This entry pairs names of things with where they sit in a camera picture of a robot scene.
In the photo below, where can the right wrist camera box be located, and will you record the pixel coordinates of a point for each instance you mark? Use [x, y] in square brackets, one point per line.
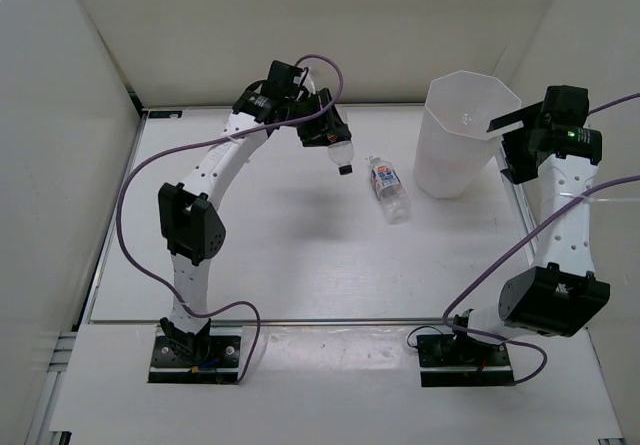
[565, 105]

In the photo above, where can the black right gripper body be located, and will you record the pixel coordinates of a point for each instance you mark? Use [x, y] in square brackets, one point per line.
[540, 126]

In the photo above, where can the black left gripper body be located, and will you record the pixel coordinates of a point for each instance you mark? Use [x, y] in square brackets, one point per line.
[302, 108]

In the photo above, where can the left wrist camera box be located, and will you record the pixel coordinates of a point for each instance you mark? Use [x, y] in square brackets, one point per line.
[286, 82]

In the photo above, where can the white cap labeled bottle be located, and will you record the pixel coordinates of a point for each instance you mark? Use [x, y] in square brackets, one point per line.
[389, 190]

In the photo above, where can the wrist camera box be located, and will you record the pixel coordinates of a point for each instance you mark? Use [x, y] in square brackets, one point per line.
[286, 82]
[565, 105]

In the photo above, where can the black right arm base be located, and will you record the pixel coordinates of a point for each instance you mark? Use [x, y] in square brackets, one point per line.
[451, 360]

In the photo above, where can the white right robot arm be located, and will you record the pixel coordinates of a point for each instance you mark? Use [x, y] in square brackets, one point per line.
[559, 294]

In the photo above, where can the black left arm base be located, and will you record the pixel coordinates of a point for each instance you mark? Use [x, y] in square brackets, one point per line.
[211, 356]

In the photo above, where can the aluminium table rail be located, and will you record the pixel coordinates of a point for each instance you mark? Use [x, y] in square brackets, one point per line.
[305, 322]

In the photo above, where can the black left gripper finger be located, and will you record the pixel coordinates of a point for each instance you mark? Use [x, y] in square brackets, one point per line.
[331, 124]
[319, 135]

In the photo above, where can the white octagonal plastic bin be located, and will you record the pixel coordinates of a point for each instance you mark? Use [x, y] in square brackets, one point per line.
[454, 142]

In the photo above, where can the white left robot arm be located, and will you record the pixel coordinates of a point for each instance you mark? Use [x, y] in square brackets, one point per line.
[189, 218]

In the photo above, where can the black cap small bottle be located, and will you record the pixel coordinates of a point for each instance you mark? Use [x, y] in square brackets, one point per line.
[342, 154]

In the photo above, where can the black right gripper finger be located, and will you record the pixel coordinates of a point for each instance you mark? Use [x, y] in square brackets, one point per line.
[520, 156]
[526, 116]

